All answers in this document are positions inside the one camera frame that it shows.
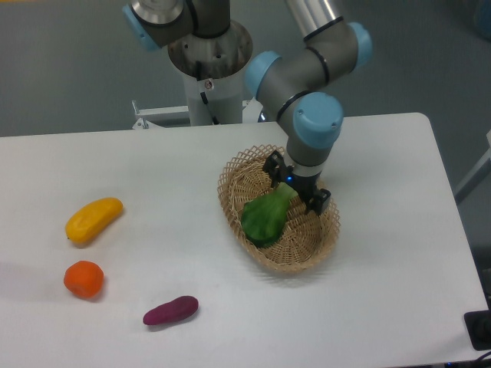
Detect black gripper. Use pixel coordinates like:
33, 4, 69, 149
262, 150, 331, 215

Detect green bok choy vegetable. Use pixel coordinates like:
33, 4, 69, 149
241, 183, 298, 248

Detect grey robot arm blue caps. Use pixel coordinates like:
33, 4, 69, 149
123, 1, 373, 214

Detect woven wicker basket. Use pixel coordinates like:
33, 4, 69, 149
217, 144, 341, 273

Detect purple sweet potato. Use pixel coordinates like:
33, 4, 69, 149
143, 296, 199, 326

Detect yellow mango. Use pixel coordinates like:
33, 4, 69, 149
64, 197, 124, 244

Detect black device at table edge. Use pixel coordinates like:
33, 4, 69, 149
463, 310, 490, 351

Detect orange fruit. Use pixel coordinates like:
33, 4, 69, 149
64, 261, 104, 299

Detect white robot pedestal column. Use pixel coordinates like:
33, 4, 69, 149
181, 71, 244, 127

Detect white metal base frame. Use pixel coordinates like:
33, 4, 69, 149
131, 99, 272, 130

